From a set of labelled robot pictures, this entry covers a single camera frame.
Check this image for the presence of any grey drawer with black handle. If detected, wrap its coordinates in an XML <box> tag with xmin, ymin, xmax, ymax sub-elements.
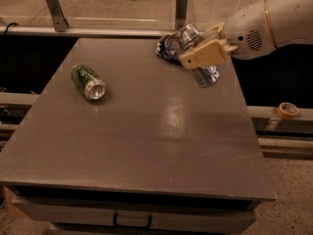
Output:
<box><xmin>12</xmin><ymin>196</ymin><xmax>256</xmax><ymax>235</ymax></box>

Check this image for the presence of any crumpled blue chip bag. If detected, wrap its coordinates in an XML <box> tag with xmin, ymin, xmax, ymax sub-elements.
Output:
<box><xmin>156</xmin><ymin>34</ymin><xmax>181</xmax><ymax>66</ymax></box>

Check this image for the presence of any green soda can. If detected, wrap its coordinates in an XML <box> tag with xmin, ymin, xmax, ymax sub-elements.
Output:
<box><xmin>70</xmin><ymin>64</ymin><xmax>106</xmax><ymax>101</ymax></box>

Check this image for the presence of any metal rail bracket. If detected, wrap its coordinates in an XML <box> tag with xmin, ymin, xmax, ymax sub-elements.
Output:
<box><xmin>46</xmin><ymin>0</ymin><xmax>68</xmax><ymax>32</ymax></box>
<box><xmin>175</xmin><ymin>0</ymin><xmax>188</xmax><ymax>29</ymax></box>

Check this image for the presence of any black cable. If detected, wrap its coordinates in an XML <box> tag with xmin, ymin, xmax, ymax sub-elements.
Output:
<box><xmin>0</xmin><ymin>22</ymin><xmax>18</xmax><ymax>71</ymax></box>

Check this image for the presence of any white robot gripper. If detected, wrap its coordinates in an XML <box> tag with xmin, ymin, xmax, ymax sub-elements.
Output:
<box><xmin>179</xmin><ymin>0</ymin><xmax>276</xmax><ymax>70</ymax></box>

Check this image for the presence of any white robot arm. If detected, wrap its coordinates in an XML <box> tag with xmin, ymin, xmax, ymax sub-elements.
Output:
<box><xmin>178</xmin><ymin>0</ymin><xmax>313</xmax><ymax>70</ymax></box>

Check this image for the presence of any orange tape roll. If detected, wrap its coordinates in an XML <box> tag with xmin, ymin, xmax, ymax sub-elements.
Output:
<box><xmin>278</xmin><ymin>102</ymin><xmax>299</xmax><ymax>118</ymax></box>

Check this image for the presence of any left metal rail bracket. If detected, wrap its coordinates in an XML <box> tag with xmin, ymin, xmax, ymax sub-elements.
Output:
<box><xmin>46</xmin><ymin>0</ymin><xmax>68</xmax><ymax>32</ymax></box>

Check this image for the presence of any middle metal rail bracket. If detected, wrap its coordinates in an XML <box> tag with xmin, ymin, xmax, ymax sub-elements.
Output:
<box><xmin>175</xmin><ymin>0</ymin><xmax>188</xmax><ymax>29</ymax></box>

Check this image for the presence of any crushed silver redbull can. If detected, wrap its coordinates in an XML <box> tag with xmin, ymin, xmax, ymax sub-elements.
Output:
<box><xmin>172</xmin><ymin>23</ymin><xmax>224</xmax><ymax>88</ymax></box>

